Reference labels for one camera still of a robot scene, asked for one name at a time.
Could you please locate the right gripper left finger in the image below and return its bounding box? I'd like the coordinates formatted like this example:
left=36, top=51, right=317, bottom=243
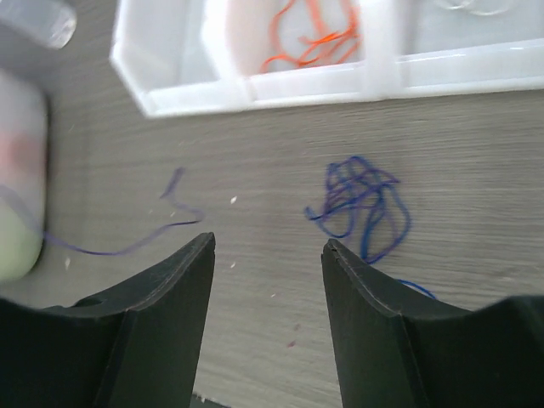
left=1, top=232, right=216, bottom=407

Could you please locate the white fruit basket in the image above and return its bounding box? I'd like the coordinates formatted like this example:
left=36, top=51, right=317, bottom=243
left=1, top=70, right=48, bottom=282

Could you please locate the white wire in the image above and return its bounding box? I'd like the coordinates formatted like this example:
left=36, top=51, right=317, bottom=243
left=437, top=0, right=515, bottom=17

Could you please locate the blue wire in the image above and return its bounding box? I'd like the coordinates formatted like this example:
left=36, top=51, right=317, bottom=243
left=304, top=155, right=439, bottom=301
left=42, top=167, right=206, bottom=257

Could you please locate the clear plastic water bottle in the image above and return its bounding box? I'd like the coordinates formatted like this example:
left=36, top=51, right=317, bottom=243
left=1, top=0, right=77, bottom=49

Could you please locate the orange wire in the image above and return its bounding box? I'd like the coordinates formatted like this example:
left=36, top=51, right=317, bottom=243
left=269, top=0, right=360, bottom=52
left=258, top=0, right=362, bottom=73

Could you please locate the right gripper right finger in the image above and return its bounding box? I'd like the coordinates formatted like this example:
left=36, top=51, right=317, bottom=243
left=321, top=239, right=543, bottom=407

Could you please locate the white six-compartment organizer tray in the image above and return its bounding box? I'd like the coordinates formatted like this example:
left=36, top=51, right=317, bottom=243
left=110, top=1, right=543, bottom=118

